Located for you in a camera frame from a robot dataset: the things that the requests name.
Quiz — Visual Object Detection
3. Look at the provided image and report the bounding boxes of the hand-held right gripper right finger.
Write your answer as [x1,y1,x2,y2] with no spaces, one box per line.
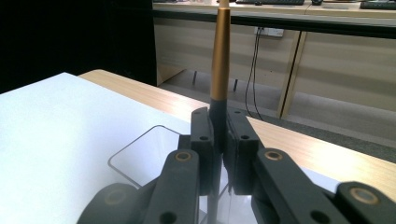
[225,106,261,195]

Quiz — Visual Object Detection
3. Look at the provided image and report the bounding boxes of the black curtain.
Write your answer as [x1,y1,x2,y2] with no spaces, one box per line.
[0,0,157,94]

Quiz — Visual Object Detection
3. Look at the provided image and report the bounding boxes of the black keyboard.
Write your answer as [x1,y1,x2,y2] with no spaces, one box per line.
[360,0,396,10]
[235,0,305,6]

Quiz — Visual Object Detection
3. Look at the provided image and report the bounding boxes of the black and gold pen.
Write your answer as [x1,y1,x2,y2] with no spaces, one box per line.
[206,0,233,224]

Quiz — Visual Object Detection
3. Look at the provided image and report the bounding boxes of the white wall socket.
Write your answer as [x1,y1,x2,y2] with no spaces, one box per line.
[254,26,285,37]

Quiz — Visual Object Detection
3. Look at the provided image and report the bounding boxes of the light wood office desk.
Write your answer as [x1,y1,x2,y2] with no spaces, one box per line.
[152,0,396,119]

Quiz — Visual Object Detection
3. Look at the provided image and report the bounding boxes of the black power cable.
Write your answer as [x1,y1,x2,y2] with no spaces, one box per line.
[245,27,261,118]
[250,27,265,120]

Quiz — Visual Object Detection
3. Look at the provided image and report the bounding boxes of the clear acrylic pen holder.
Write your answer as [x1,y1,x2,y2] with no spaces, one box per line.
[106,124,260,224]

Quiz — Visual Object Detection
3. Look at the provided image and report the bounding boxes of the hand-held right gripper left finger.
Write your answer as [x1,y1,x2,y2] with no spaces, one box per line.
[178,106,216,197]

